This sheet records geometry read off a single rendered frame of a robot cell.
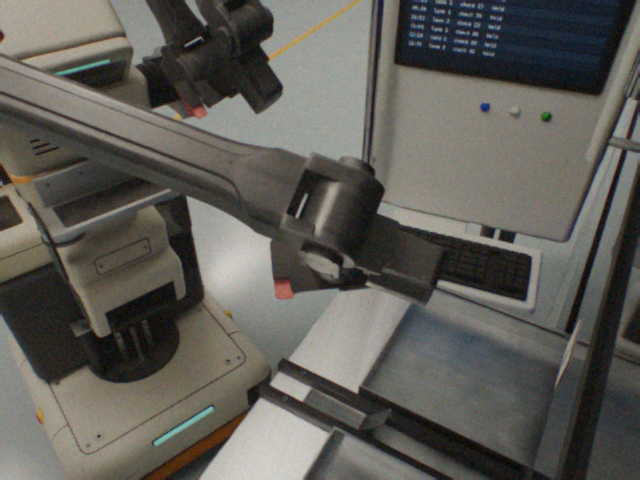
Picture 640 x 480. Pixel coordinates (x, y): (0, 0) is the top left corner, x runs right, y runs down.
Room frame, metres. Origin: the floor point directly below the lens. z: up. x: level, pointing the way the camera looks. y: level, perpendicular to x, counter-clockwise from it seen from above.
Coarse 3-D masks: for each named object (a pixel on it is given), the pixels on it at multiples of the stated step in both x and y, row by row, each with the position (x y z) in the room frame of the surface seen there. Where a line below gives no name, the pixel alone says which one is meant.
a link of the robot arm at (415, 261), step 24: (360, 168) 0.36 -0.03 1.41; (384, 216) 0.37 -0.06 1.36; (384, 240) 0.35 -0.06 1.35; (408, 240) 0.35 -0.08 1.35; (312, 264) 0.33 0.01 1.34; (336, 264) 0.30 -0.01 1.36; (360, 264) 0.33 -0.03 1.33; (384, 264) 0.33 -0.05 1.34; (408, 264) 0.34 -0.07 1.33; (432, 264) 0.34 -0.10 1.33; (384, 288) 0.34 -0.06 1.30; (408, 288) 0.34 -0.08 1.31; (432, 288) 0.33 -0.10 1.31
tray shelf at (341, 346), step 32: (448, 288) 0.74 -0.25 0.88; (320, 320) 0.66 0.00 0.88; (352, 320) 0.66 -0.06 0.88; (384, 320) 0.66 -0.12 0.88; (320, 352) 0.59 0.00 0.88; (352, 352) 0.59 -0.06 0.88; (288, 384) 0.53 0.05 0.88; (352, 384) 0.53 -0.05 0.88; (256, 416) 0.47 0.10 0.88; (288, 416) 0.47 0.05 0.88; (224, 448) 0.41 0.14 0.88; (256, 448) 0.41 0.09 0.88; (288, 448) 0.41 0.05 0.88; (416, 448) 0.41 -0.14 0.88
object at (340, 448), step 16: (336, 432) 0.42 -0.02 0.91; (320, 448) 0.39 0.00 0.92; (336, 448) 0.41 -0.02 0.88; (352, 448) 0.41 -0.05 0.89; (368, 448) 0.40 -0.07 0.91; (320, 464) 0.39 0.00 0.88; (336, 464) 0.39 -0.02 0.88; (352, 464) 0.39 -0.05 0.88; (368, 464) 0.39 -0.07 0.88; (384, 464) 0.38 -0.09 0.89; (400, 464) 0.37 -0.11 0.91
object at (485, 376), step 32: (416, 320) 0.66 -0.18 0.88; (448, 320) 0.66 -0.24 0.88; (480, 320) 0.66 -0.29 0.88; (512, 320) 0.64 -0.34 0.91; (384, 352) 0.58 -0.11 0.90; (416, 352) 0.59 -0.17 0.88; (448, 352) 0.59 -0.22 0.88; (480, 352) 0.59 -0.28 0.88; (512, 352) 0.59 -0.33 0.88; (544, 352) 0.59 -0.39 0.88; (384, 384) 0.52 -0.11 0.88; (416, 384) 0.52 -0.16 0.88; (448, 384) 0.52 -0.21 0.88; (480, 384) 0.52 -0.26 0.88; (512, 384) 0.52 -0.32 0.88; (544, 384) 0.53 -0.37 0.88; (416, 416) 0.45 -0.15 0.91; (448, 416) 0.47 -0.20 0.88; (480, 416) 0.47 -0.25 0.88; (512, 416) 0.47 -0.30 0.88; (544, 416) 0.47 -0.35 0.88; (480, 448) 0.40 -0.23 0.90; (512, 448) 0.41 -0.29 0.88
